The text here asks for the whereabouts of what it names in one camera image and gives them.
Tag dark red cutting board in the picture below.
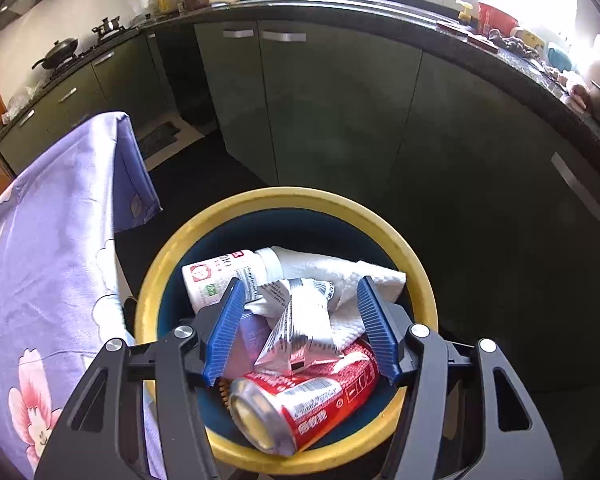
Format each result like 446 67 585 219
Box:
437 20 501 51

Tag purple floral tablecloth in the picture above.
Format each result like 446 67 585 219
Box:
0 111 168 480

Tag purple box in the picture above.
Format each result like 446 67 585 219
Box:
222 310 273 378

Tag white red-label bottle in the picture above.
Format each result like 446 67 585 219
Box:
181 247 281 314

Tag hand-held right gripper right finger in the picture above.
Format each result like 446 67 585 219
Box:
356 276 565 480

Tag red drink can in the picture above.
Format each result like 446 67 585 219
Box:
228 338 381 457

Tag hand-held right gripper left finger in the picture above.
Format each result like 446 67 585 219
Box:
34 276 247 480

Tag small black pot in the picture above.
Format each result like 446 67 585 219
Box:
92 16 126 41

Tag white paper towel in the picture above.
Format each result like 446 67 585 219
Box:
245 246 407 351

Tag silver foil wrapper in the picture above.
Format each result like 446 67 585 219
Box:
254 278 351 377

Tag yellow-rimmed blue bin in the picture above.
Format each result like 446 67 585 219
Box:
134 186 439 477

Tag dark green kitchen cabinets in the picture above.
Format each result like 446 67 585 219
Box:
0 2 600 281

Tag black wok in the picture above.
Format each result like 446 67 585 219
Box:
31 37 81 71

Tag crumpled dish rag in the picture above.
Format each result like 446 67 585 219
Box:
490 27 546 58

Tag grey patterned floor mat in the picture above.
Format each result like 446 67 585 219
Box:
137 119 181 161

